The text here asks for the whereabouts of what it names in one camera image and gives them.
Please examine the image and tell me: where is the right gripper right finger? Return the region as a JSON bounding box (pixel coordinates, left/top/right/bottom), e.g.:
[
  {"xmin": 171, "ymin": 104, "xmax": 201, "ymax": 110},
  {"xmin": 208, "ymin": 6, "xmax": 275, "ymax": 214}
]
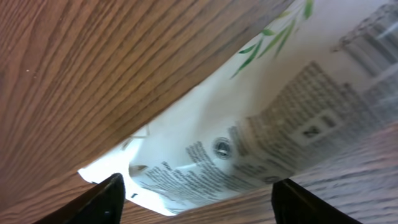
[{"xmin": 271, "ymin": 179, "xmax": 361, "ymax": 224}]

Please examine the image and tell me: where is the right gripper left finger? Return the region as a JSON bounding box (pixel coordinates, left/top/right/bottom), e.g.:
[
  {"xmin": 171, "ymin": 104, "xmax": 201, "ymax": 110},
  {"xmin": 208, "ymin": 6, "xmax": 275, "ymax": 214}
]
[{"xmin": 35, "ymin": 173, "xmax": 126, "ymax": 224}]

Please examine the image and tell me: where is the white cosmetic tube gold cap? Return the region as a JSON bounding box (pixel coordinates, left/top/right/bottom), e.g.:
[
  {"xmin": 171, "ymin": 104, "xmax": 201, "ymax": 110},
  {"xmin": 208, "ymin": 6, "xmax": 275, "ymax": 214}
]
[{"xmin": 79, "ymin": 0, "xmax": 397, "ymax": 216}]

